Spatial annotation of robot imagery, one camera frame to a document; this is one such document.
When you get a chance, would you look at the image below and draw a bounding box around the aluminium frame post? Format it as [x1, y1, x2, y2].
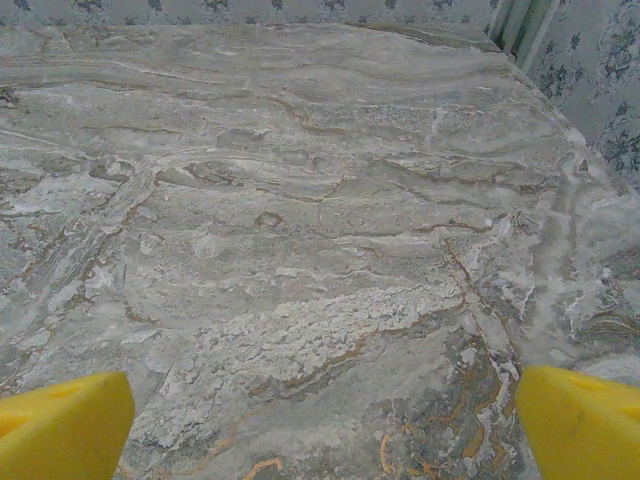
[487, 0, 549, 69]

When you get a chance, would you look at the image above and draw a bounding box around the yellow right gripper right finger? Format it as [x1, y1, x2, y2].
[514, 364, 640, 480]

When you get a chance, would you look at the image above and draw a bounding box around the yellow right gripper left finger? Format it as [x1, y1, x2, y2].
[0, 370, 137, 480]

